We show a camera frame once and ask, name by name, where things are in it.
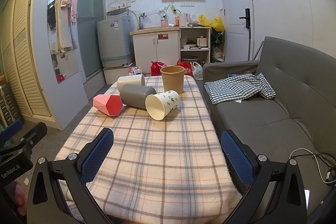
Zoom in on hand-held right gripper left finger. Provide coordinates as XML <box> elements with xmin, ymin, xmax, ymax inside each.
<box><xmin>27</xmin><ymin>127</ymin><xmax>115</xmax><ymax>224</ymax></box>

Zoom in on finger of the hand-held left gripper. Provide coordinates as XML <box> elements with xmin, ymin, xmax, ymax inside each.
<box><xmin>16</xmin><ymin>122</ymin><xmax>48</xmax><ymax>149</ymax></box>
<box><xmin>0</xmin><ymin>119</ymin><xmax>25</xmax><ymax>146</ymax></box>

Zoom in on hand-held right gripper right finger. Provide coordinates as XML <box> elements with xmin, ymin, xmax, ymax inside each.
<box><xmin>220</xmin><ymin>130</ymin><xmax>308</xmax><ymax>224</ymax></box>

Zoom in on pink faceted cup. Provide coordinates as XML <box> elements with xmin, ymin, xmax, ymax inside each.
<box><xmin>93</xmin><ymin>94</ymin><xmax>123</xmax><ymax>118</ymax></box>

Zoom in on grey plastic cup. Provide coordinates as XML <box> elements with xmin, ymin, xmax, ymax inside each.
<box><xmin>120</xmin><ymin>84</ymin><xmax>157</xmax><ymax>110</ymax></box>

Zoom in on cream plastic cup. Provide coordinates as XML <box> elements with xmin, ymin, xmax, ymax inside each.
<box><xmin>117</xmin><ymin>74</ymin><xmax>146</xmax><ymax>93</ymax></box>

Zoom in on white printed paper cup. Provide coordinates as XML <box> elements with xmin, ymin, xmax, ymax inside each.
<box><xmin>145</xmin><ymin>90</ymin><xmax>181</xmax><ymax>121</ymax></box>

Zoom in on brown paper cup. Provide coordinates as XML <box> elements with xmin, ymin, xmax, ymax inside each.
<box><xmin>160</xmin><ymin>66</ymin><xmax>185</xmax><ymax>95</ymax></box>

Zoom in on person's left hand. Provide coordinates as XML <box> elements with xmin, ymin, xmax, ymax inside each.
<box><xmin>14</xmin><ymin>182</ymin><xmax>27</xmax><ymax>206</ymax></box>

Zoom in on grey sofa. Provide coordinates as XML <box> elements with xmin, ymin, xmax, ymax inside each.
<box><xmin>202</xmin><ymin>36</ymin><xmax>336</xmax><ymax>217</ymax></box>

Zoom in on plaid blanket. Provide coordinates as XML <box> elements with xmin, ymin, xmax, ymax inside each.
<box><xmin>54</xmin><ymin>74</ymin><xmax>243</xmax><ymax>224</ymax></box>

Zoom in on green checked cloth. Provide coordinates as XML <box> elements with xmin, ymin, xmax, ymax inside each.
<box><xmin>204</xmin><ymin>72</ymin><xmax>276</xmax><ymax>105</ymax></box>

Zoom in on cream louvred wardrobe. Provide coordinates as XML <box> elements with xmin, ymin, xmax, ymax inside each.
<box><xmin>0</xmin><ymin>0</ymin><xmax>53</xmax><ymax>130</ymax></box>

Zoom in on smartphone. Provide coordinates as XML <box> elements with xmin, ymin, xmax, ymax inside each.
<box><xmin>303</xmin><ymin>188</ymin><xmax>311</xmax><ymax>211</ymax></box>

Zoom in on white washing machine base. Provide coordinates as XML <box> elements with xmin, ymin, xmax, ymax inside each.
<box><xmin>102</xmin><ymin>63</ymin><xmax>137</xmax><ymax>85</ymax></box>

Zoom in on panda printed pack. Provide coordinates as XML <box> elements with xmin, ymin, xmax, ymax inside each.
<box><xmin>127</xmin><ymin>66</ymin><xmax>144</xmax><ymax>76</ymax></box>

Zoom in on white plastic bag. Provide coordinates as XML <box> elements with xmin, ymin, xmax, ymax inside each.
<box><xmin>191</xmin><ymin>62</ymin><xmax>204</xmax><ymax>80</ymax></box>

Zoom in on red thermos jug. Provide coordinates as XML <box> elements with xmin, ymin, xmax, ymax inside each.
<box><xmin>150</xmin><ymin>61</ymin><xmax>161</xmax><ymax>77</ymax></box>

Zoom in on red shopping bag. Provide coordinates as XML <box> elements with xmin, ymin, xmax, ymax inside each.
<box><xmin>176</xmin><ymin>58</ymin><xmax>194</xmax><ymax>77</ymax></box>

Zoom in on beige towel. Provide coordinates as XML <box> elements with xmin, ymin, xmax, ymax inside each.
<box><xmin>54</xmin><ymin>0</ymin><xmax>74</xmax><ymax>54</ymax></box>

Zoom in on grey washing machine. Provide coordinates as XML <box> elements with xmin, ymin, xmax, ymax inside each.
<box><xmin>97</xmin><ymin>15</ymin><xmax>135</xmax><ymax>69</ymax></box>

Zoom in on frosted glass sliding door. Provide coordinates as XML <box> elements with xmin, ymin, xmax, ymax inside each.
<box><xmin>77</xmin><ymin>0</ymin><xmax>107</xmax><ymax>82</ymax></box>

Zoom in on white open shelf unit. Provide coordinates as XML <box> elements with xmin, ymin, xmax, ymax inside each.
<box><xmin>179</xmin><ymin>26</ymin><xmax>212</xmax><ymax>65</ymax></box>

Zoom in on white sink cabinet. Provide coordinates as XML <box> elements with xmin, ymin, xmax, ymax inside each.
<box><xmin>130</xmin><ymin>27</ymin><xmax>181</xmax><ymax>70</ymax></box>

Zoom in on green potted plant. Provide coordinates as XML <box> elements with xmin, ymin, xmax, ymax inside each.
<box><xmin>211</xmin><ymin>29</ymin><xmax>225</xmax><ymax>52</ymax></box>

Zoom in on pink towel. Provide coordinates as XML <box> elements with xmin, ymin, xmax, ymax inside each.
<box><xmin>60</xmin><ymin>0</ymin><xmax>79</xmax><ymax>23</ymax></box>

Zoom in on yellow plastic bag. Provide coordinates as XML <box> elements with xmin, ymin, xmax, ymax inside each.
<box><xmin>198</xmin><ymin>14</ymin><xmax>225</xmax><ymax>33</ymax></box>

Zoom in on metal faucet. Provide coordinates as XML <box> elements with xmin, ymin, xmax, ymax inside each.
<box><xmin>138</xmin><ymin>12</ymin><xmax>148</xmax><ymax>30</ymax></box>

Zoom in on white electric kettle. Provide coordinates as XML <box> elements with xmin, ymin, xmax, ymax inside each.
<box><xmin>178</xmin><ymin>13</ymin><xmax>191</xmax><ymax>28</ymax></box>

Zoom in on white door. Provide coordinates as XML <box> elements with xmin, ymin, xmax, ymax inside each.
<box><xmin>219</xmin><ymin>0</ymin><xmax>254</xmax><ymax>63</ymax></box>

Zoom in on wall mirror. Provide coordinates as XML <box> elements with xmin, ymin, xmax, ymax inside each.
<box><xmin>47</xmin><ymin>0</ymin><xmax>79</xmax><ymax>84</ymax></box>

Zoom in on white charging cable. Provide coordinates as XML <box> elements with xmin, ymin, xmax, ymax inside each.
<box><xmin>289</xmin><ymin>148</ymin><xmax>336</xmax><ymax>184</ymax></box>

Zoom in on black cable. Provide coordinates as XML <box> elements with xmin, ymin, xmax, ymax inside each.
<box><xmin>302</xmin><ymin>152</ymin><xmax>336</xmax><ymax>183</ymax></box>

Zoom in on black door handle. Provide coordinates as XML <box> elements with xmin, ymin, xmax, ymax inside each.
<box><xmin>239</xmin><ymin>8</ymin><xmax>251</xmax><ymax>29</ymax></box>

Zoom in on wire clothes hanger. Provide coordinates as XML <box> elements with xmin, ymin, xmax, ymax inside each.
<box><xmin>107</xmin><ymin>0</ymin><xmax>127</xmax><ymax>11</ymax></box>

